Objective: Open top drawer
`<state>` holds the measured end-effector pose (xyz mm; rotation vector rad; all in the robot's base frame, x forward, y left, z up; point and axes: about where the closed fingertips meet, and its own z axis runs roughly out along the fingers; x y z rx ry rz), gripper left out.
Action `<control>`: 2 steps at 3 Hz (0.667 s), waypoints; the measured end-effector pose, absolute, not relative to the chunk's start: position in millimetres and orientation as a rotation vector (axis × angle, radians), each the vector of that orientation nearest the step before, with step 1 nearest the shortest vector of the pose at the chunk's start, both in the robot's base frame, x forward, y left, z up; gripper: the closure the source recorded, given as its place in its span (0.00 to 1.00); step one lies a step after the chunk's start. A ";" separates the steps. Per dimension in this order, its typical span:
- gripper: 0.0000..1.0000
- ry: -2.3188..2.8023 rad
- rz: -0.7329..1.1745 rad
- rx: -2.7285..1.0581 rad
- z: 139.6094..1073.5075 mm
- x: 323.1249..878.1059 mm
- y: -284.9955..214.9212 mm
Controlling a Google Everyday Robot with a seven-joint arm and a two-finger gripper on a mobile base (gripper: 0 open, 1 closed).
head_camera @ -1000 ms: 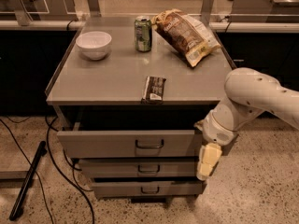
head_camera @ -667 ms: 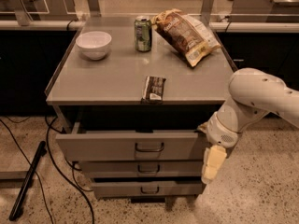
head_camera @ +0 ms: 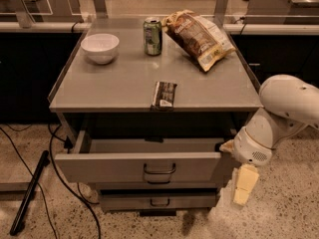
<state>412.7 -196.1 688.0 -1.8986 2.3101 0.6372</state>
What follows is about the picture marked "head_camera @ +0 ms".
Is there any brown chip bag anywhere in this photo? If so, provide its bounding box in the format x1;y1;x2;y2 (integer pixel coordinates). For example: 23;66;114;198
161;10;235;72

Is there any grey desk background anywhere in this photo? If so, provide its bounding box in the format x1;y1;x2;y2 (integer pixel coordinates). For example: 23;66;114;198
0;0;84;23
244;0;319;25

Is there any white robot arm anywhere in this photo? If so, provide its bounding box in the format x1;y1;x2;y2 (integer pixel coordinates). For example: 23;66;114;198
220;75;319;206

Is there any grey bottom drawer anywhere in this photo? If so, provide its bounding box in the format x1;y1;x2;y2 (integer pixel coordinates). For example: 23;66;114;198
99;191;219;212

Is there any white rail barrier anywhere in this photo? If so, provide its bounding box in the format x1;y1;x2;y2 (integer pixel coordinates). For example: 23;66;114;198
0;22;319;36

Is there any black bar on floor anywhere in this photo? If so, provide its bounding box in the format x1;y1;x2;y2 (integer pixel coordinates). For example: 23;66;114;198
9;150;49;236

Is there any grey desk right background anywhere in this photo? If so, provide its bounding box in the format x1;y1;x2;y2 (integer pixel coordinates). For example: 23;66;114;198
244;0;319;25

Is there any white bowl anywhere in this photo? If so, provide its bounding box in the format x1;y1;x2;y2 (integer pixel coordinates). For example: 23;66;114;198
81;33;120;65

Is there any grey drawer cabinet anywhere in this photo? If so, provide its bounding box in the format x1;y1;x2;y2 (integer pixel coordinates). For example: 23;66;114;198
50;19;260;214

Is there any grey desk left background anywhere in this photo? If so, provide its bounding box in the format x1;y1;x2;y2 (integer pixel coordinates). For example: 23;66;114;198
0;0;84;23

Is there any thin black floor cable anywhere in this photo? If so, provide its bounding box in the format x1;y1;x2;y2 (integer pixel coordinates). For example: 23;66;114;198
0;125;59;239

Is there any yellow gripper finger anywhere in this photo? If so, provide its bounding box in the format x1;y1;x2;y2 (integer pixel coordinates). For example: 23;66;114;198
219;139;234;153
233;164;259;206

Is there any grey top drawer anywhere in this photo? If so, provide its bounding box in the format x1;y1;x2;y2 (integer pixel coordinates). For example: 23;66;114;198
55;131;239;184

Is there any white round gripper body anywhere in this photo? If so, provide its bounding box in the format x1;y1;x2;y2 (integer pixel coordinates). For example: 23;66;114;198
233;109;306;166

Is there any green soda can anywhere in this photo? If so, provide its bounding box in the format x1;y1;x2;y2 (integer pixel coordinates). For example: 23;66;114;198
143;17;162;56

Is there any dark snack bar wrapper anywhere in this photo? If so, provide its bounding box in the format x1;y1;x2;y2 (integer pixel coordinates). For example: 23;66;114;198
151;82;177;111

